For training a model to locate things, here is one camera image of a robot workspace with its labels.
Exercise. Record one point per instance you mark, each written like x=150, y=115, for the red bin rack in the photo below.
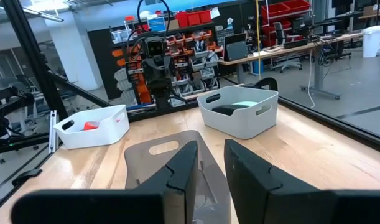
x=286, y=9

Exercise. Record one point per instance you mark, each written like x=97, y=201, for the black office chair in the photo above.
x=280, y=32

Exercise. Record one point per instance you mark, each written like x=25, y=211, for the black diagonal frame brace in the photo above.
x=81, y=90

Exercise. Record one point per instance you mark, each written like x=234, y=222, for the red storage bin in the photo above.
x=206, y=16
x=182, y=19
x=194, y=18

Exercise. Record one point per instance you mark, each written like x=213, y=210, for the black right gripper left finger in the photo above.
x=177, y=193

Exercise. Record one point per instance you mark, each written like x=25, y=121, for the parts shelf rack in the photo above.
x=192, y=62

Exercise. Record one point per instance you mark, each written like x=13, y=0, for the white square column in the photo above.
x=74, y=53

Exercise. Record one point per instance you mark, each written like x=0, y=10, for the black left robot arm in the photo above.
x=163, y=99

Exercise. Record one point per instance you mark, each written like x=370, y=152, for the white plastic bin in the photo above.
x=93, y=138
x=239, y=124

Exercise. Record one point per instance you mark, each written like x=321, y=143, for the wooden office desk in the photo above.
x=318, y=68

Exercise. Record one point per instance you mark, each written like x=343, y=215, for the silver aluminium extrusion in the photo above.
x=53, y=130

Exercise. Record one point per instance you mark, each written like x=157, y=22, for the black neighbouring robot arm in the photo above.
x=9, y=99

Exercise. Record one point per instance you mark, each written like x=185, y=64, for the black bracket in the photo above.
x=267, y=81
x=25, y=177

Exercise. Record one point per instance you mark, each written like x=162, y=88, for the blue foam block object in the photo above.
x=248, y=103

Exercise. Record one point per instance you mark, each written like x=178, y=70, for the orange object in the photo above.
x=90, y=126

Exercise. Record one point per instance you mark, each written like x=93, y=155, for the white trash can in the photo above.
x=373, y=43

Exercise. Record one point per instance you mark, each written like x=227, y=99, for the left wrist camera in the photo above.
x=154, y=47

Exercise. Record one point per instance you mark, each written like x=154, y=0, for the black table end rail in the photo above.
x=146, y=113

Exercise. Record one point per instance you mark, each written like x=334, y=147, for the grey translucent plastic bin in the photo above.
x=140, y=165

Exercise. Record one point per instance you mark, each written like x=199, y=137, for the blue sign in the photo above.
x=156, y=25

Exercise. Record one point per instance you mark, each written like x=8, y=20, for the blue bin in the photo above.
x=258, y=67

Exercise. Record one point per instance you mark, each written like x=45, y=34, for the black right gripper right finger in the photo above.
x=258, y=193

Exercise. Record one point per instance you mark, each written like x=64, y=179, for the grey laptop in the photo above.
x=236, y=48

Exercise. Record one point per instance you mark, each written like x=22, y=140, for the black frame post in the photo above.
x=31, y=46

